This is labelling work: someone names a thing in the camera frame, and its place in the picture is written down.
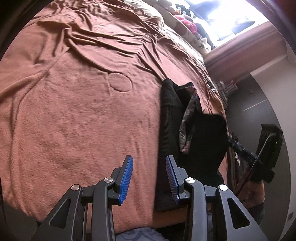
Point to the person's right hand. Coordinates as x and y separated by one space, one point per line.
254 191

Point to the black t-shirt with patterned trim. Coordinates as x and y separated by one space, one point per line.
208 143

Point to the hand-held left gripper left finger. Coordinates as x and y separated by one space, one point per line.
126 178

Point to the person's right forearm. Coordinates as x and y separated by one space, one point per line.
256 212

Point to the bear print cushion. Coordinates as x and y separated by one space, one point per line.
189 34

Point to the pink curtain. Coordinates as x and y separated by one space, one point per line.
242 44

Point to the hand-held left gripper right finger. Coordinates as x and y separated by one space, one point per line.
172 178

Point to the grey patterned cloth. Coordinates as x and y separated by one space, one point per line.
138 234

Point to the pink plush toy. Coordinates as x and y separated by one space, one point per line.
187 23

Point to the dark grey wardrobe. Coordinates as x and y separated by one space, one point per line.
259 109

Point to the brown blanket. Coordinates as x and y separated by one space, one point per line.
69 115

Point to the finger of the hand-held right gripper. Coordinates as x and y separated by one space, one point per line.
242 149

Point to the black plush toy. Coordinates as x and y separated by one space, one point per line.
182 8

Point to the beige plush toy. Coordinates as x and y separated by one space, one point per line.
172 9

